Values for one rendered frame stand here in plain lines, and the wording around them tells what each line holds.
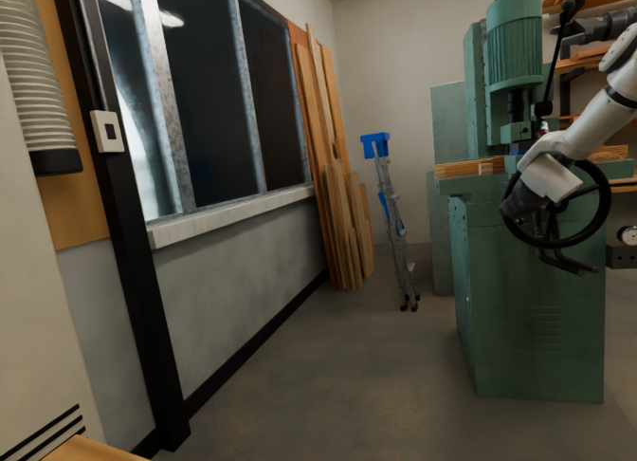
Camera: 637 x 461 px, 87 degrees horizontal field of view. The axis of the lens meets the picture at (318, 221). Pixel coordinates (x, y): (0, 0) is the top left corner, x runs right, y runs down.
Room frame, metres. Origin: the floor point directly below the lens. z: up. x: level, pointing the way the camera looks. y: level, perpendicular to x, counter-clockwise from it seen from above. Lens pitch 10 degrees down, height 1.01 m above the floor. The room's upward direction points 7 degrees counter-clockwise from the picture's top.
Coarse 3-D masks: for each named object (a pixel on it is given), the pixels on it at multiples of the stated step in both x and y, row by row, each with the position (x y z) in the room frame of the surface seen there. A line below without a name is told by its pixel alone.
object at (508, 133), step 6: (504, 126) 1.34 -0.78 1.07; (510, 126) 1.28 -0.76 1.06; (516, 126) 1.27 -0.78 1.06; (522, 126) 1.26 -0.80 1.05; (528, 126) 1.26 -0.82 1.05; (504, 132) 1.34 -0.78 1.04; (510, 132) 1.28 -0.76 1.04; (516, 132) 1.27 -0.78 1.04; (528, 132) 1.26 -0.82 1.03; (504, 138) 1.35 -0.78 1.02; (510, 138) 1.28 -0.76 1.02; (516, 138) 1.27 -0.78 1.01; (522, 138) 1.26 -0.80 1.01
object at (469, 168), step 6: (600, 150) 1.23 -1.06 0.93; (606, 150) 1.23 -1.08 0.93; (612, 150) 1.22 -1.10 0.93; (618, 150) 1.22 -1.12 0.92; (624, 150) 1.21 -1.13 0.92; (624, 156) 1.21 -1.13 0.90; (450, 168) 1.37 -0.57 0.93; (456, 168) 1.37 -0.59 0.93; (462, 168) 1.36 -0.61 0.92; (468, 168) 1.35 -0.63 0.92; (474, 168) 1.35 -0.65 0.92; (450, 174) 1.37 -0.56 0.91; (456, 174) 1.37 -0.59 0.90; (462, 174) 1.36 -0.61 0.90
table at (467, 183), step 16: (624, 160) 1.08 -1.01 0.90; (448, 176) 1.32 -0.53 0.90; (464, 176) 1.23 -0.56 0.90; (480, 176) 1.20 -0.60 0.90; (496, 176) 1.19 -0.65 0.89; (608, 176) 1.09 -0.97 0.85; (624, 176) 1.08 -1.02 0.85; (448, 192) 1.23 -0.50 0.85; (464, 192) 1.21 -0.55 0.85; (480, 192) 1.20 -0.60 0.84
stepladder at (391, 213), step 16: (368, 144) 2.13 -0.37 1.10; (384, 144) 2.24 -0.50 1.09; (384, 160) 2.11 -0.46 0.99; (384, 176) 2.10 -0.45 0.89; (384, 192) 2.08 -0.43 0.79; (384, 208) 2.10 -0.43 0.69; (400, 224) 2.21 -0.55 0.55; (400, 240) 2.09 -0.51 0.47; (400, 256) 2.05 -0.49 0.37; (400, 272) 2.08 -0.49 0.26; (400, 288) 2.07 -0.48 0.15; (416, 288) 2.19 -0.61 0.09; (416, 304) 2.05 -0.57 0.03
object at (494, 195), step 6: (582, 186) 1.11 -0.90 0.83; (588, 186) 1.11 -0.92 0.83; (486, 192) 1.20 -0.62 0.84; (492, 192) 1.19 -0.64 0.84; (498, 192) 1.18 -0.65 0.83; (594, 192) 1.10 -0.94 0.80; (468, 198) 1.26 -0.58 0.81; (474, 198) 1.21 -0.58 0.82; (480, 198) 1.20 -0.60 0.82; (486, 198) 1.20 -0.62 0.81; (492, 198) 1.19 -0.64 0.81; (498, 198) 1.19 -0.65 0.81
